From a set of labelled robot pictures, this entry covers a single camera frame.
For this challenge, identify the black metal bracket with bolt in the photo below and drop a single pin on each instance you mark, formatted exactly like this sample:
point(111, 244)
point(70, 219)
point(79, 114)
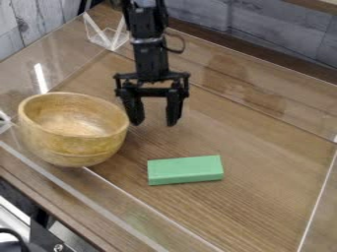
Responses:
point(46, 241)

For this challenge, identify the clear acrylic corner bracket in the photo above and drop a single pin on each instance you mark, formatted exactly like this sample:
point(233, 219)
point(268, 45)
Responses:
point(109, 38)

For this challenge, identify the clear acrylic tray wall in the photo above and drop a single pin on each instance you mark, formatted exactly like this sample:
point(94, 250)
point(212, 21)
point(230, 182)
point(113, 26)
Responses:
point(266, 118)

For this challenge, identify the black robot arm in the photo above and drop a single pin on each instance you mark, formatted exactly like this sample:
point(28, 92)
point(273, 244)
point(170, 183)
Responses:
point(147, 22)

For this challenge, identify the green rectangular block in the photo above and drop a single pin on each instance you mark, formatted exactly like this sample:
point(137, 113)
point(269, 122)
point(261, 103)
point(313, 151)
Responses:
point(183, 170)

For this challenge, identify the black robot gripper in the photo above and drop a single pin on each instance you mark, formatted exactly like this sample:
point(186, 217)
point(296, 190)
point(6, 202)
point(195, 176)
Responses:
point(153, 80)

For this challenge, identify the round wooden bowl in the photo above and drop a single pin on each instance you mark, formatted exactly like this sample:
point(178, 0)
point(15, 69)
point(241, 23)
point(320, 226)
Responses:
point(71, 129)

